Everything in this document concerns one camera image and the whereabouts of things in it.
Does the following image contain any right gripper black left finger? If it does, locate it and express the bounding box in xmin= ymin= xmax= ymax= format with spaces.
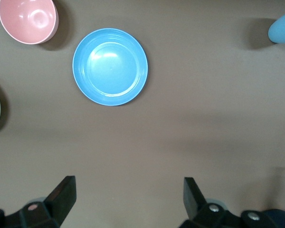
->
xmin=0 ymin=175 xmax=76 ymax=228

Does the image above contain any pink deep bowl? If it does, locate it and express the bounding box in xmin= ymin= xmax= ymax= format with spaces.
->
xmin=0 ymin=0 xmax=59 ymax=45

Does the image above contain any blue shallow bowl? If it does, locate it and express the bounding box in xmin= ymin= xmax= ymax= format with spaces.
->
xmin=72 ymin=28 xmax=149 ymax=106

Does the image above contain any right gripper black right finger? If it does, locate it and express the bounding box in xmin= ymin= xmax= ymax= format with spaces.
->
xmin=179 ymin=177 xmax=276 ymax=228

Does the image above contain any light blue cup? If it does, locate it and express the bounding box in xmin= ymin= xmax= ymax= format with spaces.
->
xmin=267 ymin=9 xmax=285 ymax=44

